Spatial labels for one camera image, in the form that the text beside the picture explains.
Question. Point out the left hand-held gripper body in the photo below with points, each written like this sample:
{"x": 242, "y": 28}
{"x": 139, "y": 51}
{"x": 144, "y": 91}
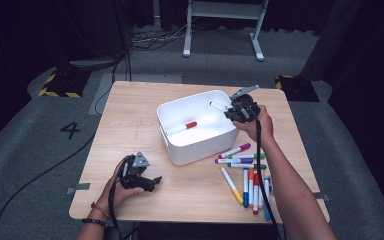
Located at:
{"x": 130, "y": 173}

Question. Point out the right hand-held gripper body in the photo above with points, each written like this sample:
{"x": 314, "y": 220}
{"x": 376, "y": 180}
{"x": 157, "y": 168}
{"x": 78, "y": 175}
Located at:
{"x": 248, "y": 108}

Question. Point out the dark red cap marker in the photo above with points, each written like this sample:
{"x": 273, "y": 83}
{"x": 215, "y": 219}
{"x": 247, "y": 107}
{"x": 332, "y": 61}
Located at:
{"x": 190, "y": 125}

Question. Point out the white plastic storage bin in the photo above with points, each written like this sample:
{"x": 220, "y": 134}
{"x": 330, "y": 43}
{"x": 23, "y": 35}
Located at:
{"x": 196, "y": 143}

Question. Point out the orange cap marker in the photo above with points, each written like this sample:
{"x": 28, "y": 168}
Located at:
{"x": 251, "y": 181}

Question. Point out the cluster of coloured pens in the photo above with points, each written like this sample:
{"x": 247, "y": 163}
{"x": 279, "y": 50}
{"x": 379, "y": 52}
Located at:
{"x": 233, "y": 185}

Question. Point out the light blue cap marker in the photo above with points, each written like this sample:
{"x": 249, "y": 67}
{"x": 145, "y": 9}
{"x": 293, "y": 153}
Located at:
{"x": 266, "y": 213}

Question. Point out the person's left hand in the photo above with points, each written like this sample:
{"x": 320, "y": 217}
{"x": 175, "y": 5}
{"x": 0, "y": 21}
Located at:
{"x": 123, "y": 193}

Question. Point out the person's right hand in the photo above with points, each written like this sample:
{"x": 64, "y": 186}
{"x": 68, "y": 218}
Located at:
{"x": 265, "y": 130}

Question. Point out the grey tape strip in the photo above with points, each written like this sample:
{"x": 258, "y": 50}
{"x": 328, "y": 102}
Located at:
{"x": 80, "y": 187}
{"x": 322, "y": 196}

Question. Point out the black yellow striped base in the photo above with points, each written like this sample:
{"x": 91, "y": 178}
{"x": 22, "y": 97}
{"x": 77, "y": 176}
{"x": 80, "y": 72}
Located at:
{"x": 63, "y": 85}
{"x": 296, "y": 88}

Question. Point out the dark grey column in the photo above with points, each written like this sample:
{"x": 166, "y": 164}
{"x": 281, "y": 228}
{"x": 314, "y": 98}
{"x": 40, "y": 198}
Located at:
{"x": 330, "y": 40}

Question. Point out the grey flat stand base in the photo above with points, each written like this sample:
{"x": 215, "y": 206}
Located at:
{"x": 93, "y": 63}

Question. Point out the white metal desk frame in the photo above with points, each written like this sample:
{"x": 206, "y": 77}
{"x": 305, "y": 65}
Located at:
{"x": 225, "y": 10}

